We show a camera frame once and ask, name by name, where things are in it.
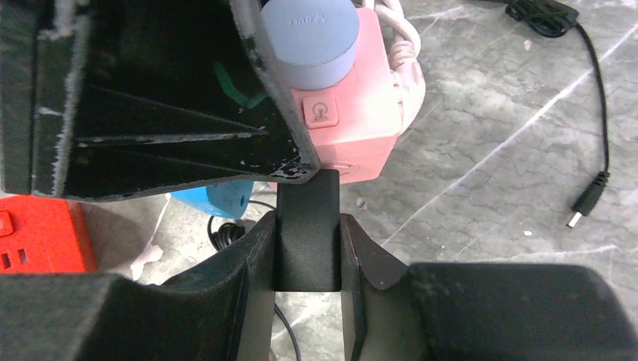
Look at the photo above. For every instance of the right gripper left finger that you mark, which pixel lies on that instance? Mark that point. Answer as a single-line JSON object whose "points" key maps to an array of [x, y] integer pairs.
{"points": [[220, 309]]}

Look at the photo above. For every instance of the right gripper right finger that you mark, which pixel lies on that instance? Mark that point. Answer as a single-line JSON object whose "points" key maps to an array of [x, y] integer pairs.
{"points": [[476, 310]]}

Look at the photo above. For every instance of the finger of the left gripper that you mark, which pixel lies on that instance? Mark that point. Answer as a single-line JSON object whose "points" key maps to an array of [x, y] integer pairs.
{"points": [[109, 100]]}

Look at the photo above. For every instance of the teal blue plug adapter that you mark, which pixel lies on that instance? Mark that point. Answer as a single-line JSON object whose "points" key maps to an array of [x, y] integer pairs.
{"points": [[228, 200]]}

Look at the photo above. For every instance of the black charger with thin cable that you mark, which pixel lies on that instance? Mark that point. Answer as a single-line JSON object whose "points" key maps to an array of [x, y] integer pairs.
{"points": [[307, 238]]}

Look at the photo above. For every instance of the red cube socket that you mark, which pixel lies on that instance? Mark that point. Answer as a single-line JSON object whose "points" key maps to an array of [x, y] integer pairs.
{"points": [[44, 236]]}

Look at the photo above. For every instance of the pink socket adapter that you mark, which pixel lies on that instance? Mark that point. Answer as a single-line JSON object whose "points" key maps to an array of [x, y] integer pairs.
{"points": [[332, 57]]}

